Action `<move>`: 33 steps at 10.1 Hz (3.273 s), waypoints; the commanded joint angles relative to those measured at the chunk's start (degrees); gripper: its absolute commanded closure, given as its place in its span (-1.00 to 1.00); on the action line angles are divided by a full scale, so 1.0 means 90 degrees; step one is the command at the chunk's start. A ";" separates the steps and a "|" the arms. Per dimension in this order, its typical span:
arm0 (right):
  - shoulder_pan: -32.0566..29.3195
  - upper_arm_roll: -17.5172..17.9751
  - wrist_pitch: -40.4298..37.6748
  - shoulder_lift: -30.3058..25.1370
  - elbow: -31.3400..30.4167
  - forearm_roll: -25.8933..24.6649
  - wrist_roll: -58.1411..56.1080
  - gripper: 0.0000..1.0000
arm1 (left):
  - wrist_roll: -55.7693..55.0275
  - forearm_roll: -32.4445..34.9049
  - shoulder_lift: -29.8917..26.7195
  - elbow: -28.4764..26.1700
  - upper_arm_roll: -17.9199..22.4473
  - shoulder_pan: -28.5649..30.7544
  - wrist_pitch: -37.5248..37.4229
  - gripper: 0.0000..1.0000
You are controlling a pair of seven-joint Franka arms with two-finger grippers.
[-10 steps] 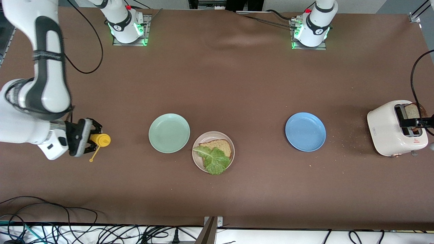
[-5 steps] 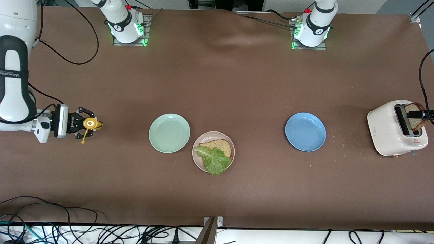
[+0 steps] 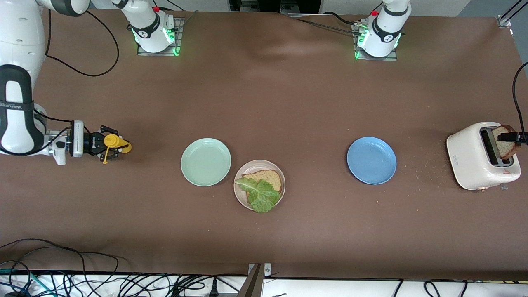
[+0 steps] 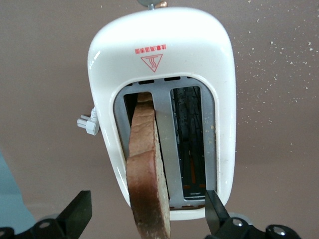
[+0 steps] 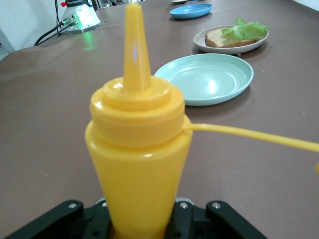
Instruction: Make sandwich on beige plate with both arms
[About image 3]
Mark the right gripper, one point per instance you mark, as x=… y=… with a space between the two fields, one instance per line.
x=92 y=144

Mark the yellow mustard squeeze bottle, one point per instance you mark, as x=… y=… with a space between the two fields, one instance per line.
x=112 y=141

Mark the brown bread slice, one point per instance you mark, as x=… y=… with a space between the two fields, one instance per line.
x=270 y=177
x=506 y=148

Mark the green lettuce leaf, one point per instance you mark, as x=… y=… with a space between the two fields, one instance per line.
x=262 y=198

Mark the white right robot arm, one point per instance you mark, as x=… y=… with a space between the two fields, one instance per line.
x=16 y=123

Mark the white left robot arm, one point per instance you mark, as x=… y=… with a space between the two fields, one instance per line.
x=383 y=33

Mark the mint green plate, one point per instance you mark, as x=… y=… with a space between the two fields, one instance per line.
x=205 y=162

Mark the beige plate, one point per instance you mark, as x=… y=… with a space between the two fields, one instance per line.
x=243 y=167

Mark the blue plate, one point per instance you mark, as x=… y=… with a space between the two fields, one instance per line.
x=371 y=161

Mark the white toaster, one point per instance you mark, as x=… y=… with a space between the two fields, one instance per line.
x=468 y=161

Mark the black power plug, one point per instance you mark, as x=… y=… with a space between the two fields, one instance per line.
x=213 y=287

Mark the aluminium frame rail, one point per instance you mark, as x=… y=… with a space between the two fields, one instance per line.
x=505 y=20

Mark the grey metal post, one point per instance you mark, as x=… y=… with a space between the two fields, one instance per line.
x=252 y=284

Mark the small metal bracket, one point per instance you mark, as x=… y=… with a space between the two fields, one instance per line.
x=267 y=269

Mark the silver metal bracket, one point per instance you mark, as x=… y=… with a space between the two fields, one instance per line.
x=288 y=5

